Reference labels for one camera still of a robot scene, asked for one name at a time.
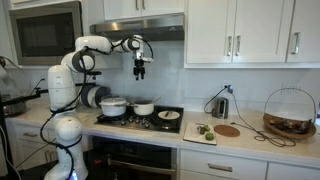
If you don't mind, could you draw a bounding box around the large white pot lid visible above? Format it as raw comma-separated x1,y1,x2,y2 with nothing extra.
98,96,129,118

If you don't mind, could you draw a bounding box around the grey countertop appliance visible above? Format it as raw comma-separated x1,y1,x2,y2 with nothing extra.
0,55,33,118

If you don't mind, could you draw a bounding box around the wall outlet with plug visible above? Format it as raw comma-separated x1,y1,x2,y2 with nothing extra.
222,83,235,95

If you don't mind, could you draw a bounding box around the steel oven door handle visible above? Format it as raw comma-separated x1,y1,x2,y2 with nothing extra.
109,159,177,173

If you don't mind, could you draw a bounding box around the black kettle cord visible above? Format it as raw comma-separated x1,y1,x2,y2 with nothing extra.
203,85,231,115

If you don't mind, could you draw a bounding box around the white saucepan with steel handle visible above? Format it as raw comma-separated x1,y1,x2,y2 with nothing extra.
126,99,156,117

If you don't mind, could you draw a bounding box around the stainless electric kettle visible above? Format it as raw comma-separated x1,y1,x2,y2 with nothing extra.
211,96,230,120

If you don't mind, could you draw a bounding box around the white cabinet above range hood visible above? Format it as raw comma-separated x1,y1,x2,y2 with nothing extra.
102,0,185,22

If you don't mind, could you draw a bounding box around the long black power cable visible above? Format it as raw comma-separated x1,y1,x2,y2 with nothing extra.
229,90,297,148

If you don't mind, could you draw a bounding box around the white base cabinet with drawer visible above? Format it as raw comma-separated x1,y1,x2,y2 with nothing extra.
5,119,94,172

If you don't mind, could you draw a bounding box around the white wall cabinet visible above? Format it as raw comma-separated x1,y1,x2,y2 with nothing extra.
184,0,320,70

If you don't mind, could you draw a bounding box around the steel drawer pull handle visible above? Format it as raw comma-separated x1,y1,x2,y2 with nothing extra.
207,162,234,173

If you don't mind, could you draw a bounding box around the white chopping board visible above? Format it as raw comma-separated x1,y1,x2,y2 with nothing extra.
182,121,218,146

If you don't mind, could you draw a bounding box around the stainless range hood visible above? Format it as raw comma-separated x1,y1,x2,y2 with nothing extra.
88,13,186,44

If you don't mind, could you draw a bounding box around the wire basket with wooden base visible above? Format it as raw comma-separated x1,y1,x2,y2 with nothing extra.
262,85,318,141

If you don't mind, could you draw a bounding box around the wooden spatula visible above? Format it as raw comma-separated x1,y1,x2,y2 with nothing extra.
149,96,162,105

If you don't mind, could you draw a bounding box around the round cork trivet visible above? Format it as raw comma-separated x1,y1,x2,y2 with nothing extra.
213,124,241,138

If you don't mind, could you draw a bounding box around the black built-in oven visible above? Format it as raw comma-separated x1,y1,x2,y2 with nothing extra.
91,135,178,180

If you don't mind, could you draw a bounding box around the black gas stove cooktop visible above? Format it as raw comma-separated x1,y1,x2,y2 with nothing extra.
94,104,185,135

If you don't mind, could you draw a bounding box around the steel cabinet door handle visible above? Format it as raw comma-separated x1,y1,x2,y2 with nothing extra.
291,31,302,56
226,35,233,58
234,34,242,57

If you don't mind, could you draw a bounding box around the built-in microwave oven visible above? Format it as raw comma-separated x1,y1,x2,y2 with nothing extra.
8,0,88,67

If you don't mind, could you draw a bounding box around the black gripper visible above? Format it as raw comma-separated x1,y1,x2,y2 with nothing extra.
133,59,147,81

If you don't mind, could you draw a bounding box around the black camera boom pole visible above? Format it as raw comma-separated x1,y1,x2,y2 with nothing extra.
1,87,50,107

